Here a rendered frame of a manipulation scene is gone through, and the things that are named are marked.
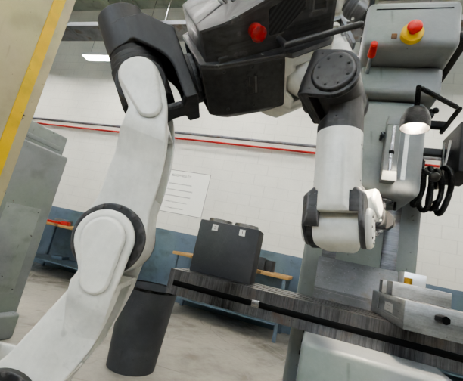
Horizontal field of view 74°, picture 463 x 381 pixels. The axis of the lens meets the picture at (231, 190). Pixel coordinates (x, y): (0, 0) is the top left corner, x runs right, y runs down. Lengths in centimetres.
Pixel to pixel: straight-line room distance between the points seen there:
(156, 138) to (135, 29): 27
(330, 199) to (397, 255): 94
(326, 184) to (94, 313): 49
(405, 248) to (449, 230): 418
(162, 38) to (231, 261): 71
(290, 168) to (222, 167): 126
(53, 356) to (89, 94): 764
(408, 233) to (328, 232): 93
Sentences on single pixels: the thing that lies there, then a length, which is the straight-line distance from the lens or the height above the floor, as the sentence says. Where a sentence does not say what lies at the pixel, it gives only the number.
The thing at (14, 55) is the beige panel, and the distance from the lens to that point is 197.
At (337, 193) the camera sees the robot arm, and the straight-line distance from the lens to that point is 59.
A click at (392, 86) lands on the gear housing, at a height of 165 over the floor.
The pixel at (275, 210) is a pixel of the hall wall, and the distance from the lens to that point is 542.
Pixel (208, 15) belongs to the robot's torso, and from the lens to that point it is 72.
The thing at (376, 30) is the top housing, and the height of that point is 178.
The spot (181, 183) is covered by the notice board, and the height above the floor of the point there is 213.
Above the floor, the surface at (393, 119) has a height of 154.
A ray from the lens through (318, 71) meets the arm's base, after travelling 65.
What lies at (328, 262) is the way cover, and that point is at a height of 109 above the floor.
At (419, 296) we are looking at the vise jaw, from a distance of 104.
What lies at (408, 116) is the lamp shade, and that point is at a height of 148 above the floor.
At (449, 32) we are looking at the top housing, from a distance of 117.
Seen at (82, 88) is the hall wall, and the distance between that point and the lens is 839.
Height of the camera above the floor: 104
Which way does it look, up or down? 11 degrees up
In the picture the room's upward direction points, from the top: 12 degrees clockwise
